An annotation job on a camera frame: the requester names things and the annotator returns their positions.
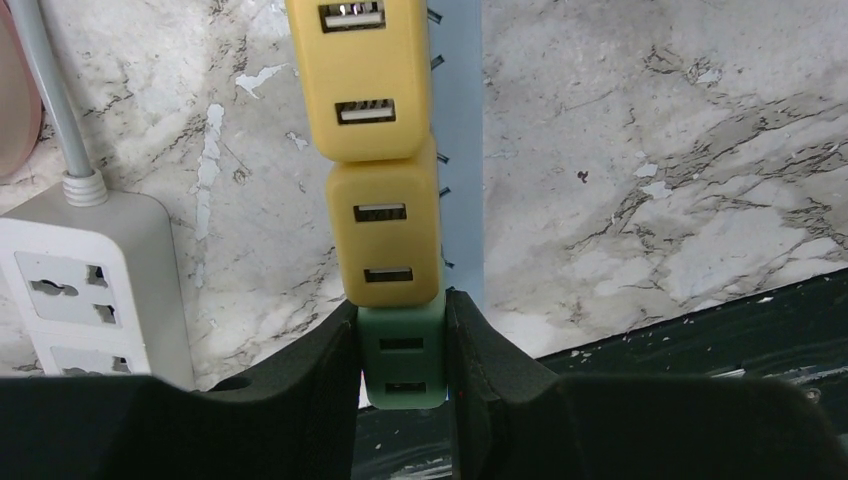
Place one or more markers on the pink round power strip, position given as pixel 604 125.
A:
pixel 21 106

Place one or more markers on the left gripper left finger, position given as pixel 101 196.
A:
pixel 291 416

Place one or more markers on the white power strip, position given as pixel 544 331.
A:
pixel 98 287

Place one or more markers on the yellow charger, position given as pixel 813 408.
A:
pixel 386 224

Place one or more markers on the yellow charger plug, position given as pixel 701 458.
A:
pixel 365 75

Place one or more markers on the green charger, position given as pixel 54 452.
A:
pixel 403 352

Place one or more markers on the blue long power strip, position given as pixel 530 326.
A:
pixel 455 30

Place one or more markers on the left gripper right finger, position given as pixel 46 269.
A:
pixel 517 419

